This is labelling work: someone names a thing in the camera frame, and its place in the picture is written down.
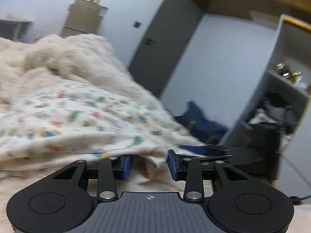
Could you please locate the cream fluffy blanket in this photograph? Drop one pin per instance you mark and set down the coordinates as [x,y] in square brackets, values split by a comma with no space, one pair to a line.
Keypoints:
[53,60]

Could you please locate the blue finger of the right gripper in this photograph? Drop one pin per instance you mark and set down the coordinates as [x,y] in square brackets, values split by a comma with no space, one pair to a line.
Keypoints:
[186,147]

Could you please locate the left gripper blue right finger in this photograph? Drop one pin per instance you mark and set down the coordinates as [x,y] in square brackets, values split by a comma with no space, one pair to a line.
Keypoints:
[188,169]

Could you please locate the dark blue bag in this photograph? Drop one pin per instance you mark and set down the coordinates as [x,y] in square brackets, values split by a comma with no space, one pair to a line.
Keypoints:
[205,130]

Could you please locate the cartoon print cream garment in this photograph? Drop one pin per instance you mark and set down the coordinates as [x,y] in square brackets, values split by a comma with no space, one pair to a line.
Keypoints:
[55,126]

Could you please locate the grey open shelf unit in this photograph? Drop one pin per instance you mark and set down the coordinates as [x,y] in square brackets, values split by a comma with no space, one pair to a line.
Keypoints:
[288,73]

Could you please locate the clothes pile on shelf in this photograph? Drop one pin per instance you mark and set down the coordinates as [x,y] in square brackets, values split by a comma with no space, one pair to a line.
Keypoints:
[275,110]

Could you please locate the black wall switch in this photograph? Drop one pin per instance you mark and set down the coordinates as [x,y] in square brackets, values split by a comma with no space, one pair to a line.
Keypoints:
[137,24]

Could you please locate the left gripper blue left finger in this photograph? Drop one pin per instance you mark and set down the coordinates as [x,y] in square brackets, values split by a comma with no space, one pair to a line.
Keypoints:
[112,169]

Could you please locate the grey door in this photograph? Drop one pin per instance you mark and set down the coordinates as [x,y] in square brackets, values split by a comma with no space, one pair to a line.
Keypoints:
[164,43]

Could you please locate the grey folding table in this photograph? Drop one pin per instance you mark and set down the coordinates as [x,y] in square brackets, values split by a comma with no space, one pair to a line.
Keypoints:
[14,29]

